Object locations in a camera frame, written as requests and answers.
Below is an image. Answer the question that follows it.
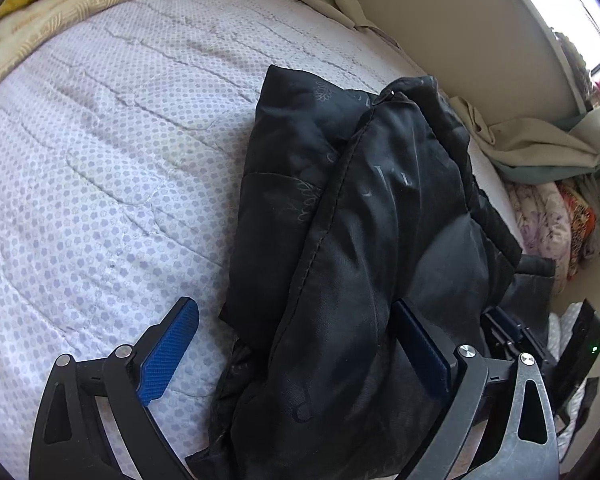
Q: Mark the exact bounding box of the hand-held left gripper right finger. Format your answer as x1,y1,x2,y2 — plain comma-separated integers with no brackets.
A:
392,299,561,480

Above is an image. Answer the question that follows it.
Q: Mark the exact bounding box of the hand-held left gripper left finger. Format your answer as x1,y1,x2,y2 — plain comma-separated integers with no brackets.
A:
27,296,200,480

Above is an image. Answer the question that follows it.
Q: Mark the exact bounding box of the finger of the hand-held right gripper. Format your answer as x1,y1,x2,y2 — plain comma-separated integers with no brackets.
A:
482,307,551,361

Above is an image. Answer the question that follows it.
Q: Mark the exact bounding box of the black printed jacket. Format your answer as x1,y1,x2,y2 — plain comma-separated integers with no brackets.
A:
185,64,556,480

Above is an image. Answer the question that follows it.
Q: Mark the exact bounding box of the lilac floral quilt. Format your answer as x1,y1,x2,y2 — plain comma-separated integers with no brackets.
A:
505,180,576,261

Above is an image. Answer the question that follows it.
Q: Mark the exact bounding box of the orange leopard print blanket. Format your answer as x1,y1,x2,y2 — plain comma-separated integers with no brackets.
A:
555,180,600,281

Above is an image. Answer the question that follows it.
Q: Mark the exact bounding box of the lilac dotted bed cover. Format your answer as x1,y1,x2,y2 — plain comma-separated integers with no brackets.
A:
0,0,526,480

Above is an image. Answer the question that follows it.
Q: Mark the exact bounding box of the cream beige blanket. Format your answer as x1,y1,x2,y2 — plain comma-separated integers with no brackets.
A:
0,0,231,98

